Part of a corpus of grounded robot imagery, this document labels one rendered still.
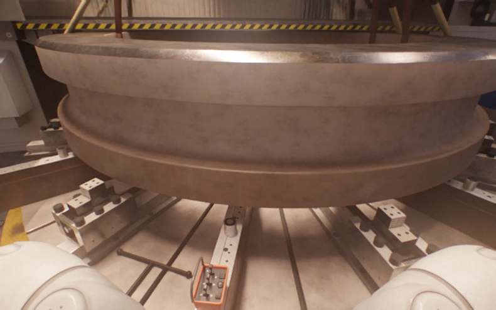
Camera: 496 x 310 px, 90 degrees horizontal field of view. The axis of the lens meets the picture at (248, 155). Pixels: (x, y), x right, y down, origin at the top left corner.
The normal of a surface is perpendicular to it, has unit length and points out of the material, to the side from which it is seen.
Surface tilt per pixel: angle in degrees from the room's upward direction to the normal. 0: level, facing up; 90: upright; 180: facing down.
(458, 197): 90
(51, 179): 90
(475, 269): 2
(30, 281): 14
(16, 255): 8
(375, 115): 90
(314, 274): 0
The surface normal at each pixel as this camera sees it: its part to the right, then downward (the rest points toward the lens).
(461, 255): -0.11, -0.99
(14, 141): 0.21, 0.46
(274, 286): 0.01, -0.88
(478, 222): -0.80, 0.28
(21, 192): 0.60, 0.37
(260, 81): -0.07, 0.47
